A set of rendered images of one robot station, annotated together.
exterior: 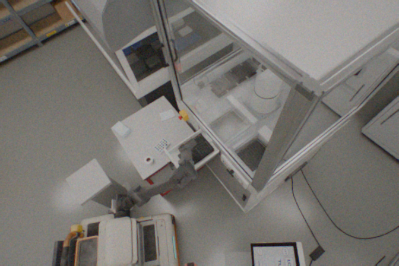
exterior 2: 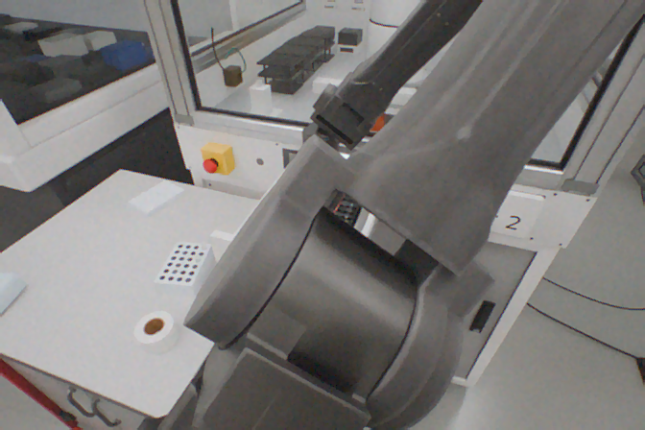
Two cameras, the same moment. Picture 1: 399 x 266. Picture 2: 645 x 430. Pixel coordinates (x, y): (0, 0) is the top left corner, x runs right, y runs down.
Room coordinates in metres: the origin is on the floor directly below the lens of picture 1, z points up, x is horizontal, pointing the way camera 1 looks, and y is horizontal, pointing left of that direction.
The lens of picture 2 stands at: (0.29, 0.47, 1.38)
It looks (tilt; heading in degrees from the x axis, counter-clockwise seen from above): 41 degrees down; 316
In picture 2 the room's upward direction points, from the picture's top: straight up
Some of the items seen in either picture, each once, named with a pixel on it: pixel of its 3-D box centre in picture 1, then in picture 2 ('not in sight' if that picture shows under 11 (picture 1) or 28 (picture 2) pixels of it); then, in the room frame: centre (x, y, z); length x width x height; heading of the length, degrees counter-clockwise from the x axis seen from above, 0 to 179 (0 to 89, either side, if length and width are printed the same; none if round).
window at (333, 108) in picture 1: (345, 103); not in sight; (0.55, -0.74, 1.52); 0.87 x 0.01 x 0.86; 117
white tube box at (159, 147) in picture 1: (162, 146); (185, 268); (0.89, 0.32, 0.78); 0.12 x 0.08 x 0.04; 130
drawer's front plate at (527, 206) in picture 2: (234, 171); (466, 204); (0.53, -0.22, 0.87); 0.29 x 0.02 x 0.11; 27
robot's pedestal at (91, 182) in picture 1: (107, 192); not in sight; (0.71, 0.96, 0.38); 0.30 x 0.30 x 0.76; 31
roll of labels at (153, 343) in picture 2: (149, 160); (156, 332); (0.78, 0.44, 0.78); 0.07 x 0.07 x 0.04
